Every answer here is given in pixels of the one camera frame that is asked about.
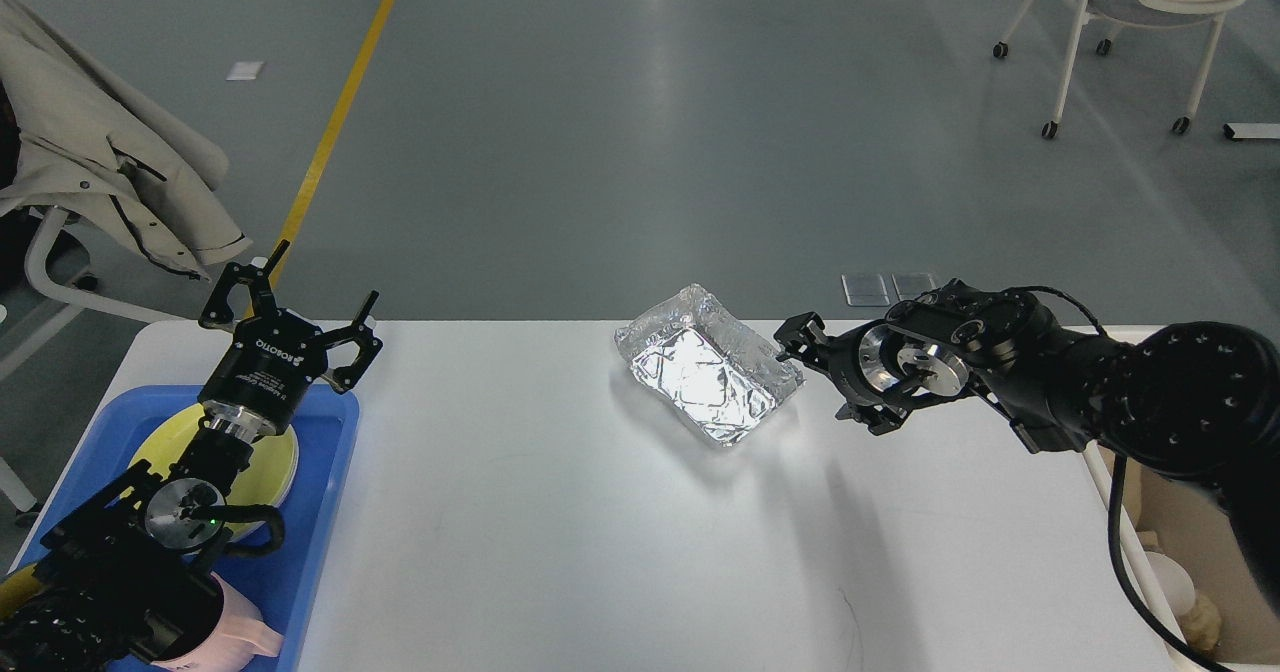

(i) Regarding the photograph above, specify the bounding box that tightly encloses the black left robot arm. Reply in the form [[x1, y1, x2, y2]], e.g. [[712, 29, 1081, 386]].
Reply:
[[3, 242, 383, 671]]

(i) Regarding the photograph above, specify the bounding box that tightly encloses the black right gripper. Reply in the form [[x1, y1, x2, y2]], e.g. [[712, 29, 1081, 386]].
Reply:
[[774, 314, 906, 436]]

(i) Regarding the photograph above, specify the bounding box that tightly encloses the teal yellow mug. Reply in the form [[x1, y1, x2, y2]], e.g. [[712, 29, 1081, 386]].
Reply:
[[0, 563, 45, 621]]

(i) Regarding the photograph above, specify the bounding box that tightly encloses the beige jacket on chair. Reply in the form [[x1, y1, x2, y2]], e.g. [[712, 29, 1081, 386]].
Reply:
[[1, 0, 251, 279]]

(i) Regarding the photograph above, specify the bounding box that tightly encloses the aluminium foil tray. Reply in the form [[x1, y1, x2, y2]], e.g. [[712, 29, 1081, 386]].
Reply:
[[613, 283, 805, 448]]

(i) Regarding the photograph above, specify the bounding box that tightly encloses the yellow plastic plate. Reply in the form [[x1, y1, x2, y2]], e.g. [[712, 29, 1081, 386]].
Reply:
[[129, 404, 288, 506]]

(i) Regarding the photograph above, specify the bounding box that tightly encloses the pink mug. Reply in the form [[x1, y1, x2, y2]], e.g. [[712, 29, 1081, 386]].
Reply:
[[150, 573, 284, 671]]

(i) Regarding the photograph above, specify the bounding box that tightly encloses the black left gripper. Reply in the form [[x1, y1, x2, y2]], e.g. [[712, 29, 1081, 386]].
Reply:
[[197, 241, 384, 436]]

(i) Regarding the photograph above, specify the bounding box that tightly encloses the beige plastic bin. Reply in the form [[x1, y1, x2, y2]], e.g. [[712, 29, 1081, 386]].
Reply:
[[1082, 323, 1279, 671]]

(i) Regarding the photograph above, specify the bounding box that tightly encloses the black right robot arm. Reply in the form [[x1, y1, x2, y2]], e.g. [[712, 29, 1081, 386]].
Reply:
[[774, 279, 1279, 671]]

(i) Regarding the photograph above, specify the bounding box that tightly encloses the pale green plate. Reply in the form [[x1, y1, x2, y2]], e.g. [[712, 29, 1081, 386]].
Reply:
[[271, 426, 301, 508]]

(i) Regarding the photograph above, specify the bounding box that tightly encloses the white paper cup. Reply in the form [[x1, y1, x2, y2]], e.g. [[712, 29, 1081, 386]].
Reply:
[[1146, 550, 1197, 618]]

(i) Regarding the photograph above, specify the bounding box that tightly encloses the blue plastic tray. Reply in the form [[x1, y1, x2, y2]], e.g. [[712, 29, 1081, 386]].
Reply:
[[9, 385, 360, 671]]

